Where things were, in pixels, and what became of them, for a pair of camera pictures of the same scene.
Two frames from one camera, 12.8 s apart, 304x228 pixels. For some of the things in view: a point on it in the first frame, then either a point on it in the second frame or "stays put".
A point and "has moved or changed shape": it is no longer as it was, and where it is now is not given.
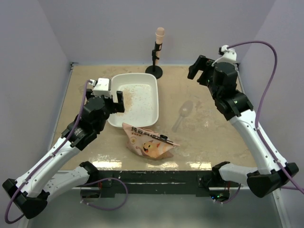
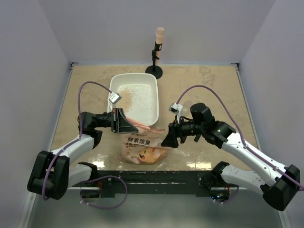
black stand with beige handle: x=156 y=69 stays put
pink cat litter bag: x=147 y=143 has moved or changed shape
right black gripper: x=203 y=63 to x=171 y=139
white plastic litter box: x=141 y=99 stays put
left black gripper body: x=113 y=107 to x=114 y=120
